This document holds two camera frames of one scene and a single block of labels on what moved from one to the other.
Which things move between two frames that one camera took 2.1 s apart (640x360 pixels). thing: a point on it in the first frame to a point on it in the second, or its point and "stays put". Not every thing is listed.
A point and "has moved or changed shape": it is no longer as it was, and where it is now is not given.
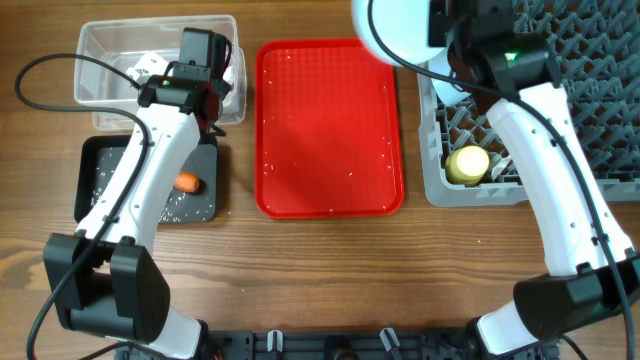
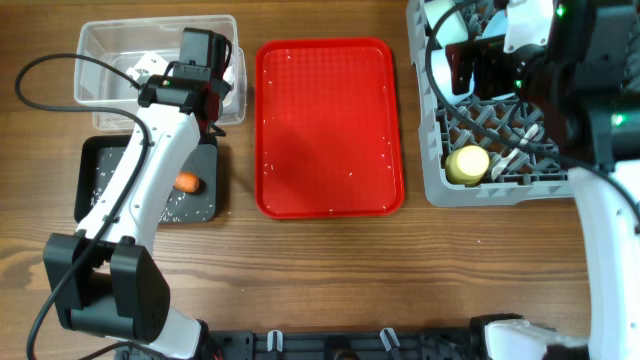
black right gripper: [463, 67] to [463, 70]
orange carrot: [187, 182] stays put
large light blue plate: [403, 26] has moved or changed shape
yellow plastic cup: [467, 165] stays put
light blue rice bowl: [445, 89] stays put
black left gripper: [221, 86] stays put
